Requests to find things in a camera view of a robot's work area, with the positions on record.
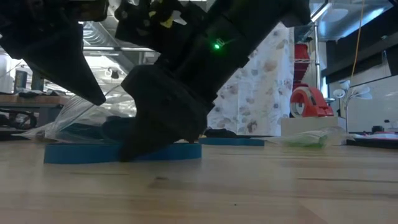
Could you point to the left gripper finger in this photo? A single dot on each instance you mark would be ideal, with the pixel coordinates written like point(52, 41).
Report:
point(74, 77)

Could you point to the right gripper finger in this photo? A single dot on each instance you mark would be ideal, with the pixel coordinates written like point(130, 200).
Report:
point(189, 132)
point(143, 140)

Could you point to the bag of black bands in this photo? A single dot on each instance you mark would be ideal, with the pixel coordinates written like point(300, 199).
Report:
point(115, 129)

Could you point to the wide blue rubber band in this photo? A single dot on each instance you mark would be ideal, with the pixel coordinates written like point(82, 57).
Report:
point(77, 154)
point(81, 132)

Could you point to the green rubber band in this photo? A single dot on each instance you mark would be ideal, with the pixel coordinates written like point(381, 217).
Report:
point(298, 143)
point(317, 141)

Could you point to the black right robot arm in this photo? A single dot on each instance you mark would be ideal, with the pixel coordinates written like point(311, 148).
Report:
point(264, 18)

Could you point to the black and gray glove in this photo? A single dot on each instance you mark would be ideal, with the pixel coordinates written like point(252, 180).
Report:
point(220, 133)

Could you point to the black computer monitor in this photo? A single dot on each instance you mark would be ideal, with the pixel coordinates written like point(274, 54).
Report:
point(37, 84)
point(20, 81)

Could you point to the black ceiling spotlight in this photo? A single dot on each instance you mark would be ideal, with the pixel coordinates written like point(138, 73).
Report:
point(115, 75)

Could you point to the bicycle wheel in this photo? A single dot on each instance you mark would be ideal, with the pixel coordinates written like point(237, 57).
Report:
point(18, 121)

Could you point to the white floral cloth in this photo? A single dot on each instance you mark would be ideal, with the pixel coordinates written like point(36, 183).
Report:
point(264, 87)

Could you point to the red plastic bin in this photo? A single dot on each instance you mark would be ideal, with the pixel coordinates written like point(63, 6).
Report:
point(301, 62)

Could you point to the red tape dispenser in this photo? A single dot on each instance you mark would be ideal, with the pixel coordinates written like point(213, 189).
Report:
point(317, 105)

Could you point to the white floor lamp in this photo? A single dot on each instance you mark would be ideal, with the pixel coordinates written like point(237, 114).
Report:
point(344, 84)

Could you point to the small black desk object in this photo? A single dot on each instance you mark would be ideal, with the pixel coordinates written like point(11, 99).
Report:
point(377, 129)

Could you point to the pink and white flat object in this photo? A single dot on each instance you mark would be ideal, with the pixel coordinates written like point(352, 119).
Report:
point(382, 136)

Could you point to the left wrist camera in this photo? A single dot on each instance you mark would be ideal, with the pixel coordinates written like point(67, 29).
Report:
point(90, 9)

